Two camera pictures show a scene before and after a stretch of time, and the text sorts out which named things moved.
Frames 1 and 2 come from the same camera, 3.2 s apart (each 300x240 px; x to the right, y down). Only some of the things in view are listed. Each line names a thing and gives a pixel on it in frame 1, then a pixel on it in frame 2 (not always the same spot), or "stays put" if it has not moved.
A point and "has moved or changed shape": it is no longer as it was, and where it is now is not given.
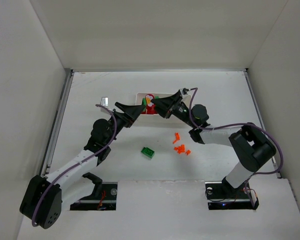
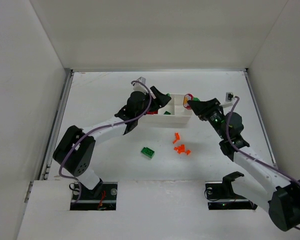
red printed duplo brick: (150, 107) has moved or changed shape
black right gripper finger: (168, 102) -> (199, 106)
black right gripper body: (170, 108) -> (209, 111)
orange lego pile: (181, 149) stays put
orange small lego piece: (177, 137) stays put
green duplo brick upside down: (148, 152) stays put
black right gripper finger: (162, 109) -> (198, 111)
